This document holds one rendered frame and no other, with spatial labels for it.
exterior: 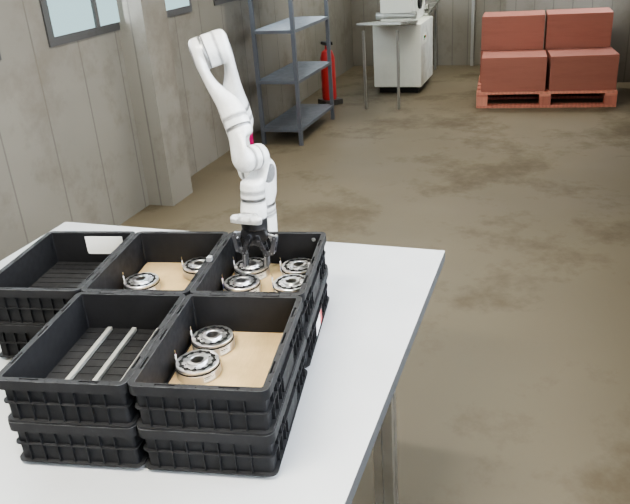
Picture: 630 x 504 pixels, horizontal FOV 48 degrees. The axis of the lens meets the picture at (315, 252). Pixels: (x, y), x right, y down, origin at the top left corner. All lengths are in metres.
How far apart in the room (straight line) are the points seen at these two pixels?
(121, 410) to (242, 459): 0.27
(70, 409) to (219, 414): 0.33
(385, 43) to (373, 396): 6.71
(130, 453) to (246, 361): 0.33
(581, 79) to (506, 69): 0.72
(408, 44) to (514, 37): 1.16
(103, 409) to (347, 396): 0.58
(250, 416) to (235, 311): 0.40
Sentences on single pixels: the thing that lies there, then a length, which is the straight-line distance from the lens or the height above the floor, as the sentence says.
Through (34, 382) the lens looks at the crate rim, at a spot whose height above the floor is 0.93.
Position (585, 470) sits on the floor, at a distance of 2.69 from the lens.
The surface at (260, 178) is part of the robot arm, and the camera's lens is 1.96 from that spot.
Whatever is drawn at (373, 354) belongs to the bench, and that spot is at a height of 0.70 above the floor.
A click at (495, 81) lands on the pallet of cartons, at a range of 7.44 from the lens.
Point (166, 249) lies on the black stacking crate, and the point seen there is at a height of 0.87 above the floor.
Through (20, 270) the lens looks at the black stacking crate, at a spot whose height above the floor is 0.89.
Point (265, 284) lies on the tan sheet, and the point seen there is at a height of 0.83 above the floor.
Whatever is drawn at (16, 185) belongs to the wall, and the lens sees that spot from 4.23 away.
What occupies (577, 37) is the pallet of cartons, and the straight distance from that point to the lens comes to 7.86.
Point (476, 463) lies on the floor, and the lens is 2.65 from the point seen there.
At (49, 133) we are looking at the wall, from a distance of 4.43.
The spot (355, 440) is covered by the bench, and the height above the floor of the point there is 0.70.
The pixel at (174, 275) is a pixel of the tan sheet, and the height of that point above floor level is 0.83.
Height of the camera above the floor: 1.74
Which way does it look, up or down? 24 degrees down
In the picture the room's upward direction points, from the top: 4 degrees counter-clockwise
